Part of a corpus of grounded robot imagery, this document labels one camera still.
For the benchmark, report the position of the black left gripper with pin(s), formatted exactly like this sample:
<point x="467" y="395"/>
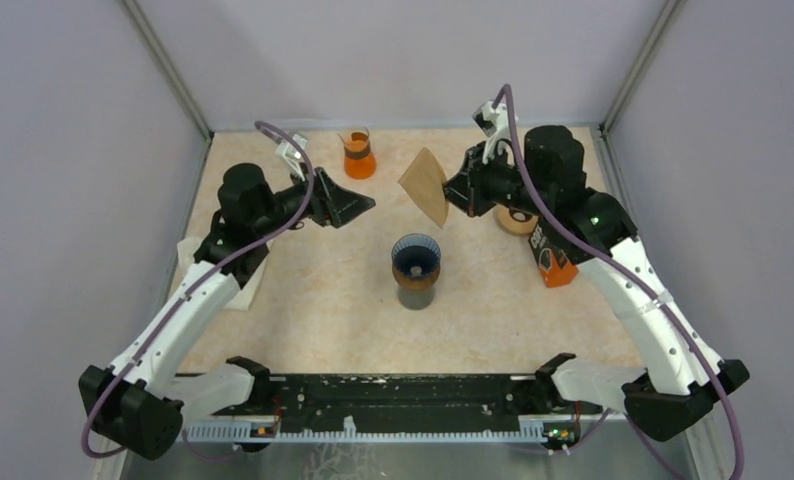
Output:
<point x="342" y="204"/>

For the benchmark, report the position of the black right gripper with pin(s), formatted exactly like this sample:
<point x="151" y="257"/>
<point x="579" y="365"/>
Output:
<point x="465" y="190"/>

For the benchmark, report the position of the brown paper coffee filter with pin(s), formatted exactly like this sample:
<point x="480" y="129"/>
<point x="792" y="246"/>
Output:
<point x="423" y="181"/>

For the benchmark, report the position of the blue glass dripper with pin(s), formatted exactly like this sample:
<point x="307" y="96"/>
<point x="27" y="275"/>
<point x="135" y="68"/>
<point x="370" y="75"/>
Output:
<point x="416" y="255"/>

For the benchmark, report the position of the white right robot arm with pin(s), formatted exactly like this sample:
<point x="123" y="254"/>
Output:
<point x="681" y="379"/>

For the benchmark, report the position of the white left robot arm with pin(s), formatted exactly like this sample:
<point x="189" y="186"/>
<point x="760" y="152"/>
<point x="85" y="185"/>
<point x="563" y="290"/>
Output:
<point x="185" y="311"/>

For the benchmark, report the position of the coffee filter box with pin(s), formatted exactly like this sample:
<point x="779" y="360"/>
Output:
<point x="554" y="267"/>

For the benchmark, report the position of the orange glass flask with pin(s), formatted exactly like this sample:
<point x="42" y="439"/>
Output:
<point x="359" y="160"/>

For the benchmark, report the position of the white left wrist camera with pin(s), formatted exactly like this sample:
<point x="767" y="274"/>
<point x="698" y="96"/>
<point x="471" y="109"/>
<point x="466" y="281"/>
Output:
<point x="292" y="157"/>

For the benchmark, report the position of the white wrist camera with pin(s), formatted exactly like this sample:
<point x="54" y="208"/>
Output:
<point x="292" y="157"/>
<point x="495" y="121"/>

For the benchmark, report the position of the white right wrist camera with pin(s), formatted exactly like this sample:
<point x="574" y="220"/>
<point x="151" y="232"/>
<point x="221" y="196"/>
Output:
<point x="495" y="121"/>

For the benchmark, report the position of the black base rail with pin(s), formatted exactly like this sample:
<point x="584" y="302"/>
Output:
<point x="251" y="405"/>

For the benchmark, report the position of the left aluminium frame post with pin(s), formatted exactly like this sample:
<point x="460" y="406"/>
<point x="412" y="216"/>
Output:
<point x="164" y="63"/>

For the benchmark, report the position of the aluminium corner frame post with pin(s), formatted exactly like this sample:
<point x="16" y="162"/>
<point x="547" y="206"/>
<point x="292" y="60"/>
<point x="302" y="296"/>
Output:
<point x="666" y="17"/>

